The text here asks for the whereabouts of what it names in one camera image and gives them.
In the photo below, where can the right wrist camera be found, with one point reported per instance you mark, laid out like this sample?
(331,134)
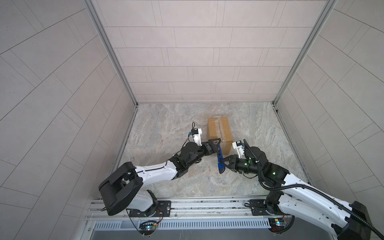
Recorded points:
(240,149)

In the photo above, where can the aluminium corner post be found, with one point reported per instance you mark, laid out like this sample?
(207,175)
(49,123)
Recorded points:
(324,14)
(90,7)

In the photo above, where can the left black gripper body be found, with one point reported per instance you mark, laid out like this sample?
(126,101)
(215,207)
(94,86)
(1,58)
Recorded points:
(202,152)

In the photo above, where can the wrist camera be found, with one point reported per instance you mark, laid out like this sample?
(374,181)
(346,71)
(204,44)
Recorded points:
(196,134)
(240,149)

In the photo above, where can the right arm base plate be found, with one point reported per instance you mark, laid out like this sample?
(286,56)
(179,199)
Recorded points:
(258,208)

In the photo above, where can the right green circuit board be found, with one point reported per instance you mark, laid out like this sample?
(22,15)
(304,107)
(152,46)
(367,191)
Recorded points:
(277,224)

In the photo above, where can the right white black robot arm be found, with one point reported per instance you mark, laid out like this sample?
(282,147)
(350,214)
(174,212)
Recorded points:
(290,195)

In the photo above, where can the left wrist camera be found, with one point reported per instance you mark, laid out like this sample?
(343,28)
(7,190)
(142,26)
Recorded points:
(196,134)

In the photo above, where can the green circuit board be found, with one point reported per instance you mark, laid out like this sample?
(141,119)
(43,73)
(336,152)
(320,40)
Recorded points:
(147,228)
(277,224)

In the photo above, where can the right aluminium corner post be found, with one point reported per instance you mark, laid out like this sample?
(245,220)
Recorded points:
(324,14)

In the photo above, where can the left green circuit board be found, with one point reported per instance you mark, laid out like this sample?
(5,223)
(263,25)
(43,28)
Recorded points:
(147,228)

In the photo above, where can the left aluminium corner post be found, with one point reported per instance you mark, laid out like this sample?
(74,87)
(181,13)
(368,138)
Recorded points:
(90,7)

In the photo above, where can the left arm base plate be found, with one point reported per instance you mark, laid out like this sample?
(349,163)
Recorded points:
(161,209)

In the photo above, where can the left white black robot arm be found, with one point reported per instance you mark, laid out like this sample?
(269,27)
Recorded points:
(125,187)

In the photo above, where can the blue utility knife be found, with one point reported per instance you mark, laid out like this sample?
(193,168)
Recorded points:
(220,157)

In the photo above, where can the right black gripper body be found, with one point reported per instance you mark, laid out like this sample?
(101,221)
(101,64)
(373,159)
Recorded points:
(243,167)

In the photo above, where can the brown taped cardboard box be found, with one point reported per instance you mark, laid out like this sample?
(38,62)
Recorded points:
(219,127)

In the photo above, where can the aluminium front rail frame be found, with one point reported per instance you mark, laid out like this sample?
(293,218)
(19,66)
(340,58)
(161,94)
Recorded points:
(225,218)

